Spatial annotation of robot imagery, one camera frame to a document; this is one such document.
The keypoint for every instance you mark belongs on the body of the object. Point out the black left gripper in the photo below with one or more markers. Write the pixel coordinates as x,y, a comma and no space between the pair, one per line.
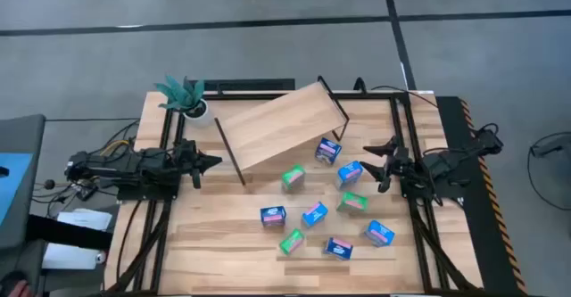
187,159

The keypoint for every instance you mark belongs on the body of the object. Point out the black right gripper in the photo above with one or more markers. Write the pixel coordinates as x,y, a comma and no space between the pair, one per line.
399,165

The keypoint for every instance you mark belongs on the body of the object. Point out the light blue cereal box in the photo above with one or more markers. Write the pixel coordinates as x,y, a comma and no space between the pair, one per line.
349,174
379,233
315,213

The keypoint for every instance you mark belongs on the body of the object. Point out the green cereal box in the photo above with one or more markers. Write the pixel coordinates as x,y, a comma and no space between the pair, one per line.
352,202
292,241
293,177

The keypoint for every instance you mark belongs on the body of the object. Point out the dark blue cereal box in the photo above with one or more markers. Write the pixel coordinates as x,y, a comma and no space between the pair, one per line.
338,248
328,150
273,216

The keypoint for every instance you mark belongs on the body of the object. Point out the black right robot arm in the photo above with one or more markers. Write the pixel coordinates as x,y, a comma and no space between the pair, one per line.
446,161

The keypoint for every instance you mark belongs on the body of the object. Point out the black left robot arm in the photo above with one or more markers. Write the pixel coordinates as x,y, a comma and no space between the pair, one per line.
111,165

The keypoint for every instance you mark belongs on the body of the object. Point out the green plant in white pot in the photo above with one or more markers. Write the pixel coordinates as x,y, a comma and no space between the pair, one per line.
183,94

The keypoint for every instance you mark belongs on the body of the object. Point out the black perforated bar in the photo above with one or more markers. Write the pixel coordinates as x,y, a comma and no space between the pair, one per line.
250,84

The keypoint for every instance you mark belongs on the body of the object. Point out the black power adapter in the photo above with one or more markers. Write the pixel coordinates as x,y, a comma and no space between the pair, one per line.
87,192

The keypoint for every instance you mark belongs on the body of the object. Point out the black hazard-striped floor mat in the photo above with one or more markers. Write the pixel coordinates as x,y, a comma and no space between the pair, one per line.
486,243

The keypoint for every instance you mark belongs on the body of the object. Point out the white paper sheet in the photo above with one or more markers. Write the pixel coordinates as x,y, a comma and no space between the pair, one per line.
85,219
67,257

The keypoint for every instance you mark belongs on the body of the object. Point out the small white round device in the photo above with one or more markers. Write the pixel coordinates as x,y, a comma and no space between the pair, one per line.
101,257

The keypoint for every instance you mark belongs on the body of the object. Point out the black beam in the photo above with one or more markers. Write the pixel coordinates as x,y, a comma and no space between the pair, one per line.
67,236

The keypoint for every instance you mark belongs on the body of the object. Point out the small black ball knob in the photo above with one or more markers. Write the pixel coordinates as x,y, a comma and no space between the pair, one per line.
49,184

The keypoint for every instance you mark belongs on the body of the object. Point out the grey floor stand base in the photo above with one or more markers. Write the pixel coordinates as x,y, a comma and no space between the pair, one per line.
553,147

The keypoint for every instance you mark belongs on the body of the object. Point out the grey cabinet with blue panel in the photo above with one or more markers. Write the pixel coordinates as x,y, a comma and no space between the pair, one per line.
27,136

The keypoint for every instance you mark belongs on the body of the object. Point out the black aluminium table frame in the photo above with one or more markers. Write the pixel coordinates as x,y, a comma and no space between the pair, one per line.
220,96

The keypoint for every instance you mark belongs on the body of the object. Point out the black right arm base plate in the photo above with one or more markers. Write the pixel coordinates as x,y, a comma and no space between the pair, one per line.
452,192

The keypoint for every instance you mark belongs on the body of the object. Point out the wooden shelf with black frame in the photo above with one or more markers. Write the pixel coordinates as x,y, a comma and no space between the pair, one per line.
276,125

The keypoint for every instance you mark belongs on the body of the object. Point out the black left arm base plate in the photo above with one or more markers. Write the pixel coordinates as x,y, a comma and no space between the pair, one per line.
134,193

